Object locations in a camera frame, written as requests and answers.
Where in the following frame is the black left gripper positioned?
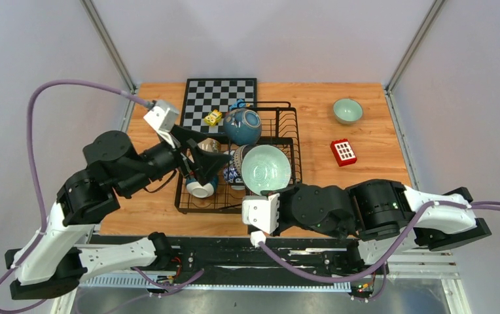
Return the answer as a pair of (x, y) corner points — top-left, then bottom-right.
(120, 123), (232, 196)

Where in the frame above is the white grid pattern bowl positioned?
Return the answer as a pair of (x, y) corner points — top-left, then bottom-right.
(241, 145), (292, 195)

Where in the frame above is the pale green celadon bowl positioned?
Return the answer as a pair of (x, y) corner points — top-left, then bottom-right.
(332, 98), (363, 124)

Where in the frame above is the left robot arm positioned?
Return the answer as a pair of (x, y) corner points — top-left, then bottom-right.
(5, 126), (230, 300)

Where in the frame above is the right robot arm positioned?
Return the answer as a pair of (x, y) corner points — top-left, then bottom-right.
(243, 179), (491, 283)

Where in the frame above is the beige floral bowl upper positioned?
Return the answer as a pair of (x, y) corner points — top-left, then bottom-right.
(198, 138), (221, 153)

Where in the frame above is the teal white dotted bowl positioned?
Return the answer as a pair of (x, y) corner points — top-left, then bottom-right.
(185, 175), (219, 198)

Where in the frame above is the yellow owl toy block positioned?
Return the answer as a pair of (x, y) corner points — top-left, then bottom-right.
(203, 109), (223, 126)

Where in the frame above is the blue white geometric bowl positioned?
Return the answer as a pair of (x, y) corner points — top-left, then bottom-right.
(223, 164), (245, 190)

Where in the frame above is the black patterned rim bowl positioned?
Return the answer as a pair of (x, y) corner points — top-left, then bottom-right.
(233, 145), (255, 184)

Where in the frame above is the black and white chessboard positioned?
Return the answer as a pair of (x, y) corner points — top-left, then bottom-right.
(179, 78), (257, 133)

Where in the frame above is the teal glazed large bowl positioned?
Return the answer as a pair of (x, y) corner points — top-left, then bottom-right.
(223, 108), (262, 146)

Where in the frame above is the blue yellow toy brick car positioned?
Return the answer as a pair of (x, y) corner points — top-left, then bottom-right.
(229, 99), (251, 111)

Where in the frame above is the red toy window brick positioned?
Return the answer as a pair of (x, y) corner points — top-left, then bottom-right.
(330, 139), (357, 167)

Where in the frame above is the black wire dish rack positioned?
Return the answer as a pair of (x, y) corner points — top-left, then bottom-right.
(174, 101), (302, 214)

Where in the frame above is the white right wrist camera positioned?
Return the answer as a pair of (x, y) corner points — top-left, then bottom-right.
(241, 193), (280, 247)

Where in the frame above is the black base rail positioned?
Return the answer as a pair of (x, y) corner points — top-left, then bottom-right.
(65, 235), (452, 293)

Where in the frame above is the aluminium frame post left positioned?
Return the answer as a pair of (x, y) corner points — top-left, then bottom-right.
(80, 0), (137, 92)

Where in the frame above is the aluminium frame post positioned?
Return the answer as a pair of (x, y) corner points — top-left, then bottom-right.
(80, 0), (137, 92)
(385, 0), (447, 94)

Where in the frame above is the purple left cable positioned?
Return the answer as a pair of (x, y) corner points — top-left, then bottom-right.
(0, 79), (205, 314)

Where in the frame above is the aluminium frame post right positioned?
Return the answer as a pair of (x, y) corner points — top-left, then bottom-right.
(385, 0), (447, 94)

